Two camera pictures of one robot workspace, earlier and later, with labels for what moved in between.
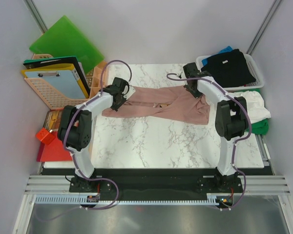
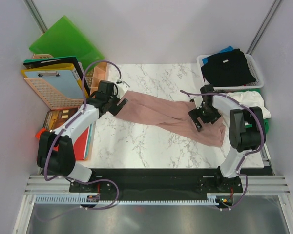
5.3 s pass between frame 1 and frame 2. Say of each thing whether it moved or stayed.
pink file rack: stayed
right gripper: moved
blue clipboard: stayed
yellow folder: stayed
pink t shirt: moved
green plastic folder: stayed
